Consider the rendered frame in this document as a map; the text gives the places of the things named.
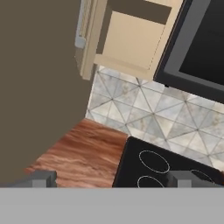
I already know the grey cabinet door handle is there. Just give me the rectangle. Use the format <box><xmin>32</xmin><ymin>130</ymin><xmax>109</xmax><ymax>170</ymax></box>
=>
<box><xmin>74</xmin><ymin>0</ymin><xmax>93</xmax><ymax>49</ymax></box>

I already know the beige open cabinet door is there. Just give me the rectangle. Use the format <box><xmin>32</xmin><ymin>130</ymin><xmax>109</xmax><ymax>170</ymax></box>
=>
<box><xmin>74</xmin><ymin>0</ymin><xmax>108</xmax><ymax>81</ymax></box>

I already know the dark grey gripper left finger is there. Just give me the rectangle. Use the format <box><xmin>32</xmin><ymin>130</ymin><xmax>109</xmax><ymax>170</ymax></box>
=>
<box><xmin>6</xmin><ymin>170</ymin><xmax>58</xmax><ymax>188</ymax></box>

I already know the beige wall cabinet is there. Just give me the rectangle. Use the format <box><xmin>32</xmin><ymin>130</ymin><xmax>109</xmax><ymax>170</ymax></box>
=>
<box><xmin>93</xmin><ymin>0</ymin><xmax>185</xmax><ymax>82</ymax></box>

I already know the black microwave oven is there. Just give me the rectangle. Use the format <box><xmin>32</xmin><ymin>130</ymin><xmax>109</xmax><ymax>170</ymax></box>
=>
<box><xmin>153</xmin><ymin>0</ymin><xmax>224</xmax><ymax>104</ymax></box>

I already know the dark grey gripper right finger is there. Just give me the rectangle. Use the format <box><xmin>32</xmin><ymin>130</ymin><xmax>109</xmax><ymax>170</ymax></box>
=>
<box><xmin>168</xmin><ymin>171</ymin><xmax>223</xmax><ymax>188</ymax></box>

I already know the black hob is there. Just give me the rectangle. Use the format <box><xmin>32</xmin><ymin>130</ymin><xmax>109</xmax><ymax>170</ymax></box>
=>
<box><xmin>112</xmin><ymin>136</ymin><xmax>224</xmax><ymax>188</ymax></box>

